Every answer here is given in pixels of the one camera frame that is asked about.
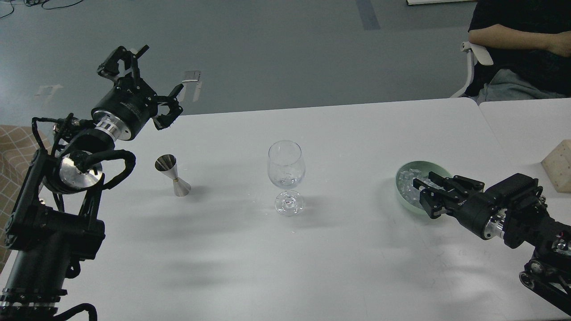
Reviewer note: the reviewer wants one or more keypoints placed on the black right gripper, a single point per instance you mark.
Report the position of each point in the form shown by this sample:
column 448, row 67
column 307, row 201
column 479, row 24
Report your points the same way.
column 476, row 209

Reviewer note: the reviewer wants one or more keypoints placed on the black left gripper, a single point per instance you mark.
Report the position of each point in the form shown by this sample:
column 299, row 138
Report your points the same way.
column 127, row 107

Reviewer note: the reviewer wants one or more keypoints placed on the steel cocktail jigger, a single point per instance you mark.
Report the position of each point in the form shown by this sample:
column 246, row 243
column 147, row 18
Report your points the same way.
column 167, row 164

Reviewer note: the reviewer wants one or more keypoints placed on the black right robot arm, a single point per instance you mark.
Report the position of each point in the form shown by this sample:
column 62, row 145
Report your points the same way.
column 514, row 210

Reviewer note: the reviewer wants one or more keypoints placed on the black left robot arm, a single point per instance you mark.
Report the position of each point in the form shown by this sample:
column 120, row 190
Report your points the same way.
column 54, row 225

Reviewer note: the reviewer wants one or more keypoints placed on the green bowl of ice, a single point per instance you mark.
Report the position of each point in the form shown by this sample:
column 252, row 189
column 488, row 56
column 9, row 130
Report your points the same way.
column 407, row 195

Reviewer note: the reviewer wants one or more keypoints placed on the clear wine glass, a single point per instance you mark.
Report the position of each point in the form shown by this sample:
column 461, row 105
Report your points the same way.
column 286, row 169

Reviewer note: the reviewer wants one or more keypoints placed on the wooden block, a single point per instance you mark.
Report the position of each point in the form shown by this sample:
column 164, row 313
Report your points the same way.
column 557, row 165

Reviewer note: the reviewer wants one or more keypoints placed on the tan checked armchair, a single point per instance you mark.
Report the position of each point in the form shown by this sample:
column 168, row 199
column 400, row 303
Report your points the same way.
column 17, row 147

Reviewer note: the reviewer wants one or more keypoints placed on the white office chair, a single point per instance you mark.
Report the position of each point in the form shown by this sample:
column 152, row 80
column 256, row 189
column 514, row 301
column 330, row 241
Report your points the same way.
column 474, row 54

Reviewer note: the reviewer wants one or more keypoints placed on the seated person in black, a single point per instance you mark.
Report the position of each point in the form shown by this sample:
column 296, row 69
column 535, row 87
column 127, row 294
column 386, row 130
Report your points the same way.
column 530, row 45

